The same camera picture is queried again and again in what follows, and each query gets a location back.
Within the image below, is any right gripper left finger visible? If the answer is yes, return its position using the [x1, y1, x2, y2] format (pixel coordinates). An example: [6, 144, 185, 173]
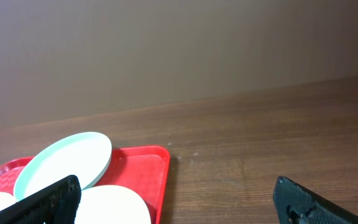
[0, 175, 81, 224]

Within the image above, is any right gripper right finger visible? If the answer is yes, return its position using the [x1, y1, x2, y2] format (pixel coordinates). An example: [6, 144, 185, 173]
[273, 176, 358, 224]

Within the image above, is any light blue plate top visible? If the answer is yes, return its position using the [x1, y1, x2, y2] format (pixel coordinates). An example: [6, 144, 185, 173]
[13, 132, 112, 201]

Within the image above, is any light blue plate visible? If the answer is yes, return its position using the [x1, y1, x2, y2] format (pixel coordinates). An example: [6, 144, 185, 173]
[75, 185, 151, 224]
[13, 132, 112, 201]

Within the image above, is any red plastic serving tray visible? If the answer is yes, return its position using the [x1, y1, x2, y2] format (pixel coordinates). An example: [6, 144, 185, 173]
[0, 146, 170, 224]

